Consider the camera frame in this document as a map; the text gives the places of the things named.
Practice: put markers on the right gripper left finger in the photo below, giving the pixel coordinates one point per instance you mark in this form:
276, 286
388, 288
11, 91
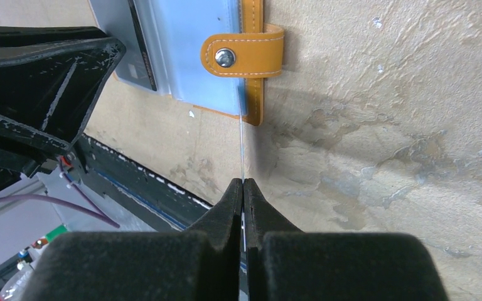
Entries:
199, 263

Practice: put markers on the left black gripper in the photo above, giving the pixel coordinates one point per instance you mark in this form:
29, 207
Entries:
50, 81

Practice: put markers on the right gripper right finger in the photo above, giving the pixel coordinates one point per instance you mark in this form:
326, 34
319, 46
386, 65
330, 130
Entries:
285, 263

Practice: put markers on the orange leather card holder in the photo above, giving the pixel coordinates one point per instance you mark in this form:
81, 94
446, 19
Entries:
214, 55

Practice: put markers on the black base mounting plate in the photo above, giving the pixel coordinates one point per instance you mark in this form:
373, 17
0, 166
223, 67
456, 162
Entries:
154, 199

